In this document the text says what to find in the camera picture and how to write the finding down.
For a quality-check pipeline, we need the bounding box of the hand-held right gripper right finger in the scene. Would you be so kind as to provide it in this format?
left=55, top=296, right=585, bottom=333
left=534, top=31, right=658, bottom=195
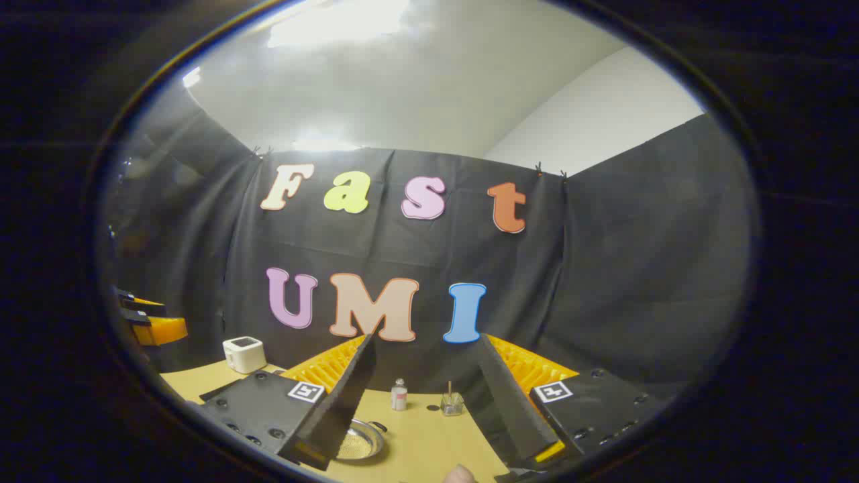
left=470, top=332, right=675, bottom=478

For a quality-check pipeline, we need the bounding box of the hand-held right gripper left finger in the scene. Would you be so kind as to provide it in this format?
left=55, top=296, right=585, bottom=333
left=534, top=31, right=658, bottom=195
left=199, top=332, right=378, bottom=472

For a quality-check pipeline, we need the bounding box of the white toaster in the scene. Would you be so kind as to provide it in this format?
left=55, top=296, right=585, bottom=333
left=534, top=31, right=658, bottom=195
left=223, top=336, right=268, bottom=374

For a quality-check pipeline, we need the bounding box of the stainless steel pot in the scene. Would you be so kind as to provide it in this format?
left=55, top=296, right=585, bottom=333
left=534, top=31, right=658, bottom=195
left=334, top=419, right=389, bottom=462

